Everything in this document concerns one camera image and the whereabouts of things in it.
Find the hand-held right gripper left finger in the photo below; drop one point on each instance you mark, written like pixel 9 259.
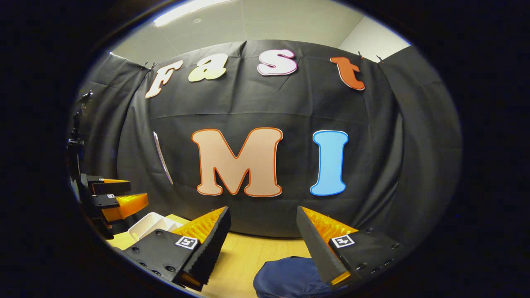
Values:
pixel 213 248

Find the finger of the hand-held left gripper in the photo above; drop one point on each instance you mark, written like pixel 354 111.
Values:
pixel 120 205
pixel 103 185

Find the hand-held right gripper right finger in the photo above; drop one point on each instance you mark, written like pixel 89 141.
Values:
pixel 316 248

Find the white bookshelf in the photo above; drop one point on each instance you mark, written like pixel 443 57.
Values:
pixel 151 223

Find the blue schoolbag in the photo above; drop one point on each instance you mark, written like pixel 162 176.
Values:
pixel 290 277

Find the black backdrop cloth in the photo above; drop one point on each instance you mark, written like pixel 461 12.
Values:
pixel 256 103

